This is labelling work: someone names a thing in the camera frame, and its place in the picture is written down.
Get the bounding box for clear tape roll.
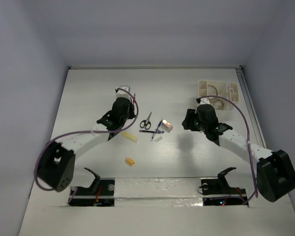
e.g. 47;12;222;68
210;97;224;110

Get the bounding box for black handled scissors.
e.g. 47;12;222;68
140;112;152;130

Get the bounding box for blue gel pen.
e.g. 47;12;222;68
151;120;162;140

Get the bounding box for white perforated organizer basket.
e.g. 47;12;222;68
198;80;239;112

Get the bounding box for red gel pen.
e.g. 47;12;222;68
132;93;136;105

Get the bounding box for beige masking tape roll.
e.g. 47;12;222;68
207;85;218;95

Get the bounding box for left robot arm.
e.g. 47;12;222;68
34;95;139;192

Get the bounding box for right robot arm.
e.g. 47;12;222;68
182;104;295;202

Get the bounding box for pink mini stapler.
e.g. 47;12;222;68
161;119;173;132

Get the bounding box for yellow highlighter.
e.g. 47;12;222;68
121;132;139;143

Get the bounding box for orange highlighter cap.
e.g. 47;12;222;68
125;158;135;166

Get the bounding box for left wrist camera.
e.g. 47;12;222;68
115;86;131;99

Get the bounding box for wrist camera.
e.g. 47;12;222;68
115;86;131;99
196;97;212;106

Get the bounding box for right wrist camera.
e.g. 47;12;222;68
196;97;212;106

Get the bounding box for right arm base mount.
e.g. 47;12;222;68
197;167;248;207

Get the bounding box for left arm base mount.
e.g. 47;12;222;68
67;168;115;207

